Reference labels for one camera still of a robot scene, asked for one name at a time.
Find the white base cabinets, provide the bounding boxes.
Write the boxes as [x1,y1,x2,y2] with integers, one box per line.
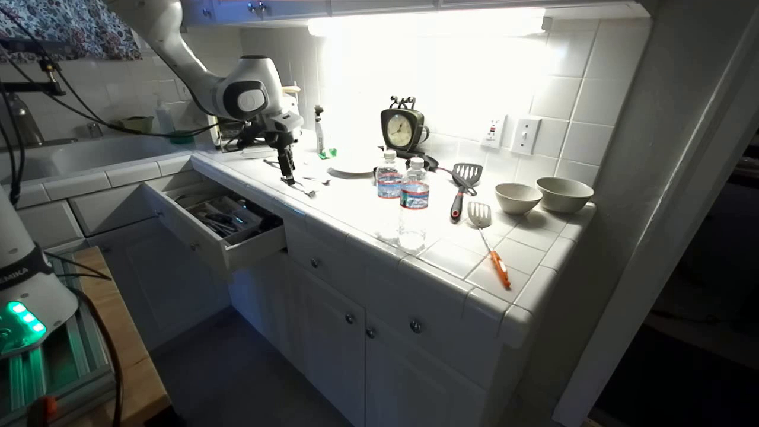
[92,150,590,427]

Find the under-cabinet light bar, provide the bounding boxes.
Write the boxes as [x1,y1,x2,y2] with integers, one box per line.
[306,6,549,40]

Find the white round plate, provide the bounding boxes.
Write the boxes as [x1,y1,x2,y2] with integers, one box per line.
[325,162,379,177]

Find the small white ceramic bowl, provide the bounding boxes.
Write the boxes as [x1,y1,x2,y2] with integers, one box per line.
[492,180,545,216]

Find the orange handled tool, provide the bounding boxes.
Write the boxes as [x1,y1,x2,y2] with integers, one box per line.
[476,229,515,291]

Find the large white ceramic bowl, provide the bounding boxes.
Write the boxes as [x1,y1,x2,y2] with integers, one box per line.
[533,174,596,216]

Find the robot stand with green light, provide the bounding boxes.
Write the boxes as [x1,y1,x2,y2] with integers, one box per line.
[0,293,115,427]

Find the white slotted spatula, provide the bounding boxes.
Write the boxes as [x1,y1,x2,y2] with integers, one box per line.
[465,199,492,229]

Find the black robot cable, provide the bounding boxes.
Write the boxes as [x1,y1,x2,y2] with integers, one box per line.
[0,6,220,187]

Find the black spatula red handle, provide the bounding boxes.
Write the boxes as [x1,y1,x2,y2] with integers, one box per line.
[447,162,485,226]

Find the white cutlery organizer tray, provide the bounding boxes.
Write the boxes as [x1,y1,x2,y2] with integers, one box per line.
[182,190,269,247]

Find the clear plastic water bottle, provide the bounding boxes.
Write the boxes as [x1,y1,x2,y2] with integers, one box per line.
[373,150,405,245]
[395,157,433,256]

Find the blue floral curtain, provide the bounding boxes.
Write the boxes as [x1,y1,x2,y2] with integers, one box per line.
[0,0,144,63]

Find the wooden platform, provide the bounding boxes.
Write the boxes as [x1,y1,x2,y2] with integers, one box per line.
[44,245,173,427]

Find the black retro table clock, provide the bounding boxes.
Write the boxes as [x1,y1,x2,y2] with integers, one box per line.
[379,94,433,157]

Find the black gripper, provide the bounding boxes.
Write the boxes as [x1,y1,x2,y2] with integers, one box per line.
[265,131,299,184]

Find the open white kitchen drawer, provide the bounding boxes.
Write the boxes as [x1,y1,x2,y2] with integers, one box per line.
[140,168,288,274]

